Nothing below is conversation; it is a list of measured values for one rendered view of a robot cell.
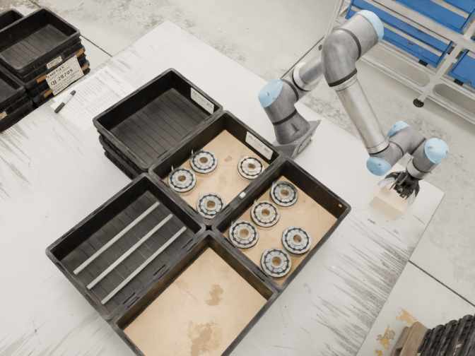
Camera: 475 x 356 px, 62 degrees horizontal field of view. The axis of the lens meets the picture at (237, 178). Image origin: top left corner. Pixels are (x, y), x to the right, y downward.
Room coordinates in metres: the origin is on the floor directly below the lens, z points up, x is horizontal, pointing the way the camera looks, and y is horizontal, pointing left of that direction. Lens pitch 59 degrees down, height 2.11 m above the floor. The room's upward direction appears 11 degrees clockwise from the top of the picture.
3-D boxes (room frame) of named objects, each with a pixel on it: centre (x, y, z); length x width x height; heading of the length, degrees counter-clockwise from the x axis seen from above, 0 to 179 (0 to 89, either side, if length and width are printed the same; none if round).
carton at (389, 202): (0.88, -0.64, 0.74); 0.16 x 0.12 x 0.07; 154
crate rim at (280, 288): (0.59, -0.17, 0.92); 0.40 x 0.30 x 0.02; 147
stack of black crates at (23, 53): (1.52, 1.20, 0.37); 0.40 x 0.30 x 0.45; 152
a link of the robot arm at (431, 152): (0.86, -0.63, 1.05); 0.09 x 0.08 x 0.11; 53
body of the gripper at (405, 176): (0.85, -0.63, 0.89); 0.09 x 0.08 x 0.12; 154
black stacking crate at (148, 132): (0.91, 0.33, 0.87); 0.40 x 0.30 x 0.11; 147
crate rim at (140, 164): (0.91, 0.33, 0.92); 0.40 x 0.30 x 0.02; 147
